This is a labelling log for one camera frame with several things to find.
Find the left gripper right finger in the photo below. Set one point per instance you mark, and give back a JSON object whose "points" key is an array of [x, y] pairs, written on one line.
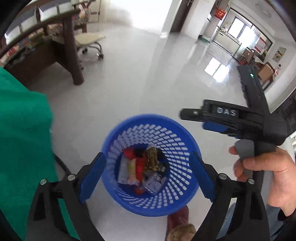
{"points": [[249, 220]]}

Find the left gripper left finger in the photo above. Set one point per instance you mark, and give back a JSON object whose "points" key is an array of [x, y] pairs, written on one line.
{"points": [[45, 221]]}

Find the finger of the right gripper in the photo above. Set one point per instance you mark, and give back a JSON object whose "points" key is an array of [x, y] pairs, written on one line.
{"points": [[191, 114], [229, 129]]}

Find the green gold snack packet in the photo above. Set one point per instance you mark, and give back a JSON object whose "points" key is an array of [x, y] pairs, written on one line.
{"points": [[155, 159]]}

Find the long red snack package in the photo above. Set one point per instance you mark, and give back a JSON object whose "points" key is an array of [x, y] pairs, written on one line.
{"points": [[139, 155]]}

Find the blue plastic trash basket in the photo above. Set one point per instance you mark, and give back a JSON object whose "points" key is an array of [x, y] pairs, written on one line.
{"points": [[176, 144]]}

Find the person's right hand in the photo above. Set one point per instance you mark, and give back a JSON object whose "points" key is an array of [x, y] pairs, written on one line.
{"points": [[282, 193]]}

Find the green tablecloth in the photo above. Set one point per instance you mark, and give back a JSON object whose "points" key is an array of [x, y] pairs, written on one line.
{"points": [[26, 149]]}

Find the brown slipper foot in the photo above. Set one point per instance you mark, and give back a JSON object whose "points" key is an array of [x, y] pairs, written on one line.
{"points": [[178, 226]]}

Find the grey rectangular wrapper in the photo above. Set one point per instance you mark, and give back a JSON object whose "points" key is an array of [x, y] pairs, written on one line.
{"points": [[123, 173]]}

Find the white cushioned rolling stool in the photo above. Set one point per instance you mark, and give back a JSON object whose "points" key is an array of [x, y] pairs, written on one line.
{"points": [[84, 41]]}

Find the dark wooden long table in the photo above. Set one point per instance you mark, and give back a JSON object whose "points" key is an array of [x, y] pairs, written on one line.
{"points": [[41, 45]]}

